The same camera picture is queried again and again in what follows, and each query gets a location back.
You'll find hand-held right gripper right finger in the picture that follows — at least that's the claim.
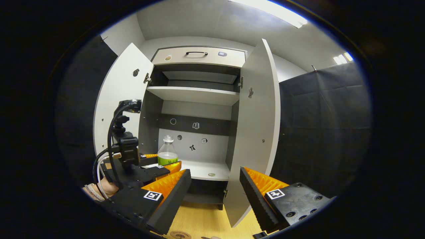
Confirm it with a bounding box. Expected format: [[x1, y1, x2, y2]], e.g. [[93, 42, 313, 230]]
[[239, 167, 336, 237]]

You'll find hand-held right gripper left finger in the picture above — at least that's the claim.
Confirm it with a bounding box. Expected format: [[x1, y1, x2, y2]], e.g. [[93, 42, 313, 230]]
[[98, 169, 192, 235]]

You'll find green label plastic bottle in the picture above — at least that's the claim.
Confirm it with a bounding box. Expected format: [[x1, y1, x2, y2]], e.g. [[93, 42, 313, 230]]
[[157, 135, 179, 166]]

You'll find white cabinet door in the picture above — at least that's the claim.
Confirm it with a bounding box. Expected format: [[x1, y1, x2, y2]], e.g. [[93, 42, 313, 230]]
[[223, 39, 281, 228], [93, 42, 155, 166]]

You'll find white cabinet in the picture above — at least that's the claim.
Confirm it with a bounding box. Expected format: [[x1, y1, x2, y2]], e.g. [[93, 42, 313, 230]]
[[138, 46, 248, 210]]

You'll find white cabinet shelf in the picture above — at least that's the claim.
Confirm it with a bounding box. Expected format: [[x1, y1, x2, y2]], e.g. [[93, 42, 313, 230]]
[[179, 159, 230, 181], [146, 86, 240, 107]]

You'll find beige cabinet drawer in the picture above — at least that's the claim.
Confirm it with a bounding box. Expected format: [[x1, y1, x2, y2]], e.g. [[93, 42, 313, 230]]
[[152, 47, 247, 68]]

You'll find black backdrop cloth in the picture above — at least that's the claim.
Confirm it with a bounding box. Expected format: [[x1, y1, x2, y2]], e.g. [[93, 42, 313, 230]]
[[56, 35, 118, 186], [271, 61, 372, 199]]

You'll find small ceiling light panel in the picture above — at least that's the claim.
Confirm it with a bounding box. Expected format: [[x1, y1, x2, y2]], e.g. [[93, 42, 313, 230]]
[[333, 52, 353, 65]]

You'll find white cable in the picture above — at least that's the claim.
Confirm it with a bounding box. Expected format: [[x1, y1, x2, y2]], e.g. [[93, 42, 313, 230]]
[[96, 155, 111, 199]]

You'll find beaded bracelet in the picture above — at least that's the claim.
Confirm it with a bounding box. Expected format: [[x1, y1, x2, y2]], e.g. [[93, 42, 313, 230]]
[[83, 183, 106, 202]]

